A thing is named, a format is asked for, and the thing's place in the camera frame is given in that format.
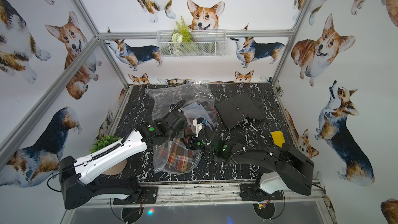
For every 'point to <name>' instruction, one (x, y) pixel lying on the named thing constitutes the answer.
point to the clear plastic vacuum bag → (161, 98)
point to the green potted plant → (104, 141)
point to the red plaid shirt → (176, 155)
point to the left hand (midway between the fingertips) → (184, 125)
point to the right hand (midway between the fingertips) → (178, 141)
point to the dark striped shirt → (233, 109)
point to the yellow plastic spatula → (278, 138)
